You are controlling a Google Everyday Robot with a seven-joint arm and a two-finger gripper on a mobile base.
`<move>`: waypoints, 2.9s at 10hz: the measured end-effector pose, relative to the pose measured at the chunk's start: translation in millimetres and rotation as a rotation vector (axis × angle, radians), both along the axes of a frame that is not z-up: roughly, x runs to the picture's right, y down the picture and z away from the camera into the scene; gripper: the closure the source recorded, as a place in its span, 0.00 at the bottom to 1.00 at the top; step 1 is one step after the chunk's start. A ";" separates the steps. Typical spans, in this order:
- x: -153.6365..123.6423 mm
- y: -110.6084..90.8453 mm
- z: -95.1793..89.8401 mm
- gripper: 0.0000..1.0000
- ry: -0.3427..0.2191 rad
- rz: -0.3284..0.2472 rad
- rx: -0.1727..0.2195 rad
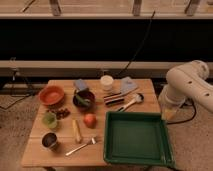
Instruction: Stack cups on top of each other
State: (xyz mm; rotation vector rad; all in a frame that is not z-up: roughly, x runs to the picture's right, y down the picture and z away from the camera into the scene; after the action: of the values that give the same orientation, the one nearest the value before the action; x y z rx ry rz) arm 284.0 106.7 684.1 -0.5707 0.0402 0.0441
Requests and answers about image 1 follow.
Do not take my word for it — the black cable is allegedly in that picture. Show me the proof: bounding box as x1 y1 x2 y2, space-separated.
114 10 156 77

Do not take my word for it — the blue cloth right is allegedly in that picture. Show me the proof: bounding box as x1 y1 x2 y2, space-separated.
120 77 138 95

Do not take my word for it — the white cup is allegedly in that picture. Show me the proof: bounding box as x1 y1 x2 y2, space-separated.
100 75 114 91

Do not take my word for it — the blue cloth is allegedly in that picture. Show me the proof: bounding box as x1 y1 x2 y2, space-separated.
120 77 138 95
74 79 89 91

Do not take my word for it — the green plastic tray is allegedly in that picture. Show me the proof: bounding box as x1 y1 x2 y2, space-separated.
103 111 175 168

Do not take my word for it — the brown grape cluster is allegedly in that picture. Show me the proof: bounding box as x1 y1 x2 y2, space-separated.
49 108 70 120

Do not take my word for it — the metal cup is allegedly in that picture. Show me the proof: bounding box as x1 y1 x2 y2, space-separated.
42 132 59 150

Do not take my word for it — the red apple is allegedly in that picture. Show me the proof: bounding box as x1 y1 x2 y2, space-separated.
83 114 97 129

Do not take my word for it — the orange bowl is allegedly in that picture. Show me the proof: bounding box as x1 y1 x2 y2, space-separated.
39 85 64 106

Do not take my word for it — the green vegetable in bowl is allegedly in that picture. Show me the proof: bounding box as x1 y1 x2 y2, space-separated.
75 94 90 107

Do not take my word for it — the metal fork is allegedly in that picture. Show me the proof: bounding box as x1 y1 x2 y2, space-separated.
65 137 97 156

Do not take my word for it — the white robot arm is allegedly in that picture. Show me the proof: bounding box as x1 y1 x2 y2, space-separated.
158 60 213 121

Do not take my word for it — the green plastic cup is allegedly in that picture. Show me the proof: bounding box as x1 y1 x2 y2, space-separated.
42 112 58 129

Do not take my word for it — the wooden table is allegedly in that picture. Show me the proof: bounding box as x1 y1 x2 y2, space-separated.
21 78 168 168

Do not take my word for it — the dark brown bowl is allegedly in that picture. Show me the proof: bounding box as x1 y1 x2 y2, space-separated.
73 90 95 112

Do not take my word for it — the yellow corn cob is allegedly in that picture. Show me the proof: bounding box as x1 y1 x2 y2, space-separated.
72 119 82 143

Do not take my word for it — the blue cloth left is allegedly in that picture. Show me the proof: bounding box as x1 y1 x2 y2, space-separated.
74 79 89 91

